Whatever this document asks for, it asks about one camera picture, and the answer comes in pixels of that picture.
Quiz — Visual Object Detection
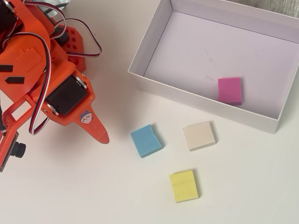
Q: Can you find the orange gripper black servo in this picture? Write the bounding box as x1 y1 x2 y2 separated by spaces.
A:
43 62 110 144

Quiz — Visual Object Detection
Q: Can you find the pink foam cuboid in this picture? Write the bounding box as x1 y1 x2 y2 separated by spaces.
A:
217 77 242 105

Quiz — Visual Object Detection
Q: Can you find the blue foam cuboid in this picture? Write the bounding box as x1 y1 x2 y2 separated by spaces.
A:
130 124 164 159

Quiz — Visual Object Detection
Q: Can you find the cream foam cuboid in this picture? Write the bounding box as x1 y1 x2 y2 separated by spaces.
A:
183 121 216 152

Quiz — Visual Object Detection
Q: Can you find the yellow foam cuboid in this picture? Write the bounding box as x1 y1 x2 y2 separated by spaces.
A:
169 169 200 203

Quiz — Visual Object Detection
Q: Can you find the white cardboard box bin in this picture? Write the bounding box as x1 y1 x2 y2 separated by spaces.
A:
128 0 299 134

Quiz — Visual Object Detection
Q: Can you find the beige woven curtain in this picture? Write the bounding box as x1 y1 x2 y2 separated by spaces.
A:
251 0 299 17

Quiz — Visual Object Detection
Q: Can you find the white red black servo wire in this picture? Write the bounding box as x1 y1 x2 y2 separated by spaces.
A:
65 18 103 58
29 32 52 135
23 1 68 41

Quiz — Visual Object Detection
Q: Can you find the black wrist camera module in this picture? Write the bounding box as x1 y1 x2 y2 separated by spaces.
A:
0 130 26 173

